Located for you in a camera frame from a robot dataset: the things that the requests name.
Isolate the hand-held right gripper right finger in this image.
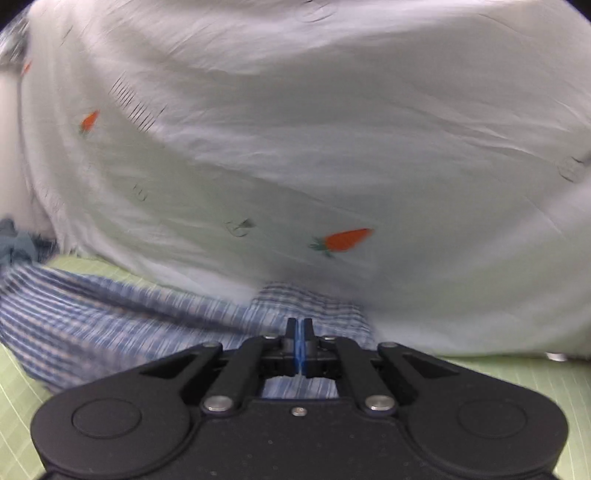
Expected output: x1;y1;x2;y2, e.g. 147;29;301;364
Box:
301;318;462;413

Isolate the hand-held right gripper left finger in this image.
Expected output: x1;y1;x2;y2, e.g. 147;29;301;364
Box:
139;318;301;414

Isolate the blue striped checked garment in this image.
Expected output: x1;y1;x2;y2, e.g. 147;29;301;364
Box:
0;263;376;400

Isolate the green grid mat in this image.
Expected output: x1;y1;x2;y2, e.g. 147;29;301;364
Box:
0;254;591;480

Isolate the white carrot print cloth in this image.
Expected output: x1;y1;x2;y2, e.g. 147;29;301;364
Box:
17;0;591;361

